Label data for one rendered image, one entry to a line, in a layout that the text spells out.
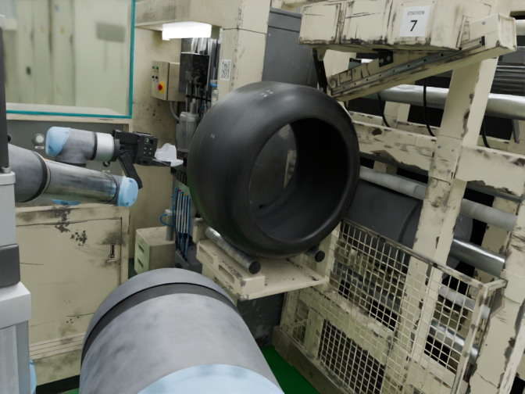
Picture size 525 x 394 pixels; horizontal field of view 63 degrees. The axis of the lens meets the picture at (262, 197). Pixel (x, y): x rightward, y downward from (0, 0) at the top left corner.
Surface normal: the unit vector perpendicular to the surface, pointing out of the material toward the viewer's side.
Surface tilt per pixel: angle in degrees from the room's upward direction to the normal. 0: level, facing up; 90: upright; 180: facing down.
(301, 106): 80
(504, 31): 72
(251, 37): 90
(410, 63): 90
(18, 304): 90
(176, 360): 12
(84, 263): 90
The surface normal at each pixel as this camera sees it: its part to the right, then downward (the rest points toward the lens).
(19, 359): 0.71, 0.27
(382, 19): -0.84, 0.05
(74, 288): 0.53, 0.32
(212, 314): 0.31, -0.93
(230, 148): -0.19, 0.00
